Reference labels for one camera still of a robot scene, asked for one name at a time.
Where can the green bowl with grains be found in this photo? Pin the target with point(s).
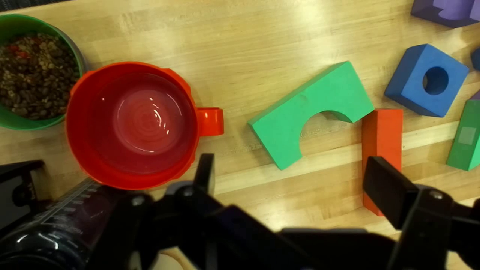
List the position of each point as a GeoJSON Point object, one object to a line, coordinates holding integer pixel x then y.
{"type": "Point", "coordinates": [39, 64]}

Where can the blue foam cube with hole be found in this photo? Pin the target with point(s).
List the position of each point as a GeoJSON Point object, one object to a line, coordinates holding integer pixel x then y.
{"type": "Point", "coordinates": [426, 81]}

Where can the red plastic measuring cup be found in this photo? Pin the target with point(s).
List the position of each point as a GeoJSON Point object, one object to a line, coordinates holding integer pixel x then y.
{"type": "Point", "coordinates": [135, 126]}

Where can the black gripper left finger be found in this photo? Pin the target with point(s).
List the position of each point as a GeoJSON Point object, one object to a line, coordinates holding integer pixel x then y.
{"type": "Point", "coordinates": [204, 175]}

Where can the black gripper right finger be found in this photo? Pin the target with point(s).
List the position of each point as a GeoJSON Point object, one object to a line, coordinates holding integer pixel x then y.
{"type": "Point", "coordinates": [390, 190]}

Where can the dark water bottle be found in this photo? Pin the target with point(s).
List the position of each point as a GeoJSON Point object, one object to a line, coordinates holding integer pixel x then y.
{"type": "Point", "coordinates": [63, 235]}

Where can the orange foam rectangular block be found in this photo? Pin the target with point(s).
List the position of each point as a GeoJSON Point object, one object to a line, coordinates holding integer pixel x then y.
{"type": "Point", "coordinates": [381, 135]}

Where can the green foam arch block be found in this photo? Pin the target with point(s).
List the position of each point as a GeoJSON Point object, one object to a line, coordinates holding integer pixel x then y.
{"type": "Point", "coordinates": [338, 90]}

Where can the purple foam arch block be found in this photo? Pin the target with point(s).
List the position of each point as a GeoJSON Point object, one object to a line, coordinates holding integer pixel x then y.
{"type": "Point", "coordinates": [447, 12]}

